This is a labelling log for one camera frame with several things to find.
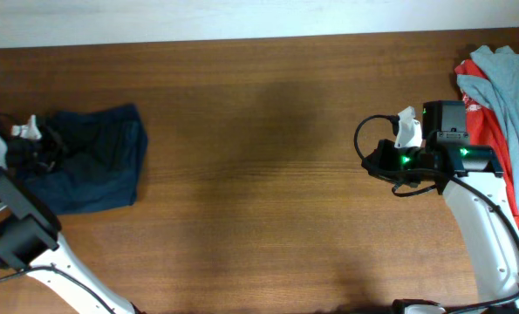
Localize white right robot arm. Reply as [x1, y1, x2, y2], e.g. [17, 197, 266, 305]
[360, 102, 519, 313]

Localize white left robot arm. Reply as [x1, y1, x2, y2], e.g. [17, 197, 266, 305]
[0, 135, 140, 314]

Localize folded navy blue garment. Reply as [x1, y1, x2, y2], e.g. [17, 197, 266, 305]
[17, 104, 148, 215]

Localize red sports shirt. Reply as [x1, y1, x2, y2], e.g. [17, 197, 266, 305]
[455, 58, 519, 228]

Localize grey-blue shirt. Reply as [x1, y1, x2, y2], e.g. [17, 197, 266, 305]
[456, 45, 519, 211]

